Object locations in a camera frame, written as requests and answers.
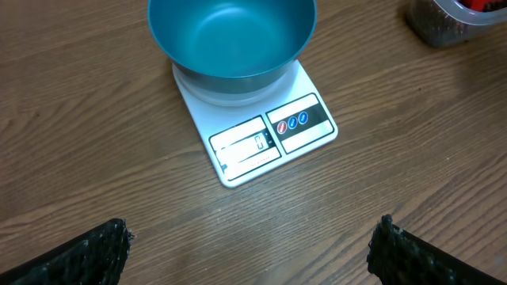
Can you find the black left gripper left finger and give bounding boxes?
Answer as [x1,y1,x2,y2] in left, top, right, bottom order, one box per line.
[1,218,134,285]

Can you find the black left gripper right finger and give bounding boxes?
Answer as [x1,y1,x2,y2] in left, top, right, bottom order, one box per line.
[367,215,506,285]

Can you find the red scoop blue handle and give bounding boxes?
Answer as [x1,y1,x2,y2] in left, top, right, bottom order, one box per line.
[460,0,491,12]

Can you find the white digital kitchen scale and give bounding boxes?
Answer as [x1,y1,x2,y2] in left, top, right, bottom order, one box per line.
[173,61,338,188]

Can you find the teal blue bowl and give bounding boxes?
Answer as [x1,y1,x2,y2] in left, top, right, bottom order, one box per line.
[147,0,318,93]

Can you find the red beans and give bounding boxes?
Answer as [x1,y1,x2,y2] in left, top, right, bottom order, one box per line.
[410,0,507,44]

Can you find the clear plastic container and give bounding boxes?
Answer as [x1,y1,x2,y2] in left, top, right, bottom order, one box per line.
[406,0,507,49]

